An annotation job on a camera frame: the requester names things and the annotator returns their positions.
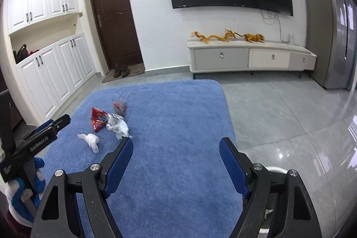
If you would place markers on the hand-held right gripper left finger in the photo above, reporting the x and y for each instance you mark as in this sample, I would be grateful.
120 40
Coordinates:
120 168

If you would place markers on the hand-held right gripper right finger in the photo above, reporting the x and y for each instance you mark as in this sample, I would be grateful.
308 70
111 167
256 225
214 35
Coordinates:
233 168

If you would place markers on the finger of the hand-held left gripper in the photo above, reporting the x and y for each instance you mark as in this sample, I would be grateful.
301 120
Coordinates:
44 125
62 122

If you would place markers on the white tissue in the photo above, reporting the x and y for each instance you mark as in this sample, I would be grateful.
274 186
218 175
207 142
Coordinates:
92 139

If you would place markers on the red snack packet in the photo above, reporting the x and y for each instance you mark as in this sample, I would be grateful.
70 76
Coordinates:
98 118

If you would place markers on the white round trash bin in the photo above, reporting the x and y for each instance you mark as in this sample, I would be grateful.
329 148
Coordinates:
274 169

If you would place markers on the white printed wrapper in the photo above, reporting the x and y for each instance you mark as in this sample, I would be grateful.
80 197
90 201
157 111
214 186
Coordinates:
117 123

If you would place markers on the person's left hand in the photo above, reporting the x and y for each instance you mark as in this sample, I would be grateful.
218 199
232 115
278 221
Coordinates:
39 172

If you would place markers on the dark furniture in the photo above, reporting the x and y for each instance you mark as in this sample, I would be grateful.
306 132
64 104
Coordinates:
5 121

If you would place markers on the white shoe cabinet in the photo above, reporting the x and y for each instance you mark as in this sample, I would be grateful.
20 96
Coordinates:
53 76

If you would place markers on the blue fluffy mat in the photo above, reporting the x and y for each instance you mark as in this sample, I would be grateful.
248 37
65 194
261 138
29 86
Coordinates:
173 115

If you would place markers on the dark handbag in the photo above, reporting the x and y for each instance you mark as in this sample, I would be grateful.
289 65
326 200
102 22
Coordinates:
21 54

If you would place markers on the brown shoe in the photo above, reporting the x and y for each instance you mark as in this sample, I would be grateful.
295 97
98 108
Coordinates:
125 70
118 70

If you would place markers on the brown doormat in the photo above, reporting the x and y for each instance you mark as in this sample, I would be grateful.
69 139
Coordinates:
136 69

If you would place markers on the white grey television cabinet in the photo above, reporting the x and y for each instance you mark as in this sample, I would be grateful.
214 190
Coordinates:
220 59

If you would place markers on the dark brown door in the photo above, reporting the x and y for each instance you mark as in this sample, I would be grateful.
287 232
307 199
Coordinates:
117 20

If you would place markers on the golden dragon figurine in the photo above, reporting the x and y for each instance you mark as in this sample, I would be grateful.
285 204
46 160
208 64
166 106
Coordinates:
213 37

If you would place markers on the golden tiger figurine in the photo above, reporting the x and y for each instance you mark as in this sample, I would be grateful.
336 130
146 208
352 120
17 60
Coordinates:
253 37

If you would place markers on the white power strip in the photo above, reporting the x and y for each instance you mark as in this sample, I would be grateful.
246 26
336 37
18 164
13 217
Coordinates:
291 37

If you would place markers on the grey refrigerator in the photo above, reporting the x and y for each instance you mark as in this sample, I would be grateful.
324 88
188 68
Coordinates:
332 37

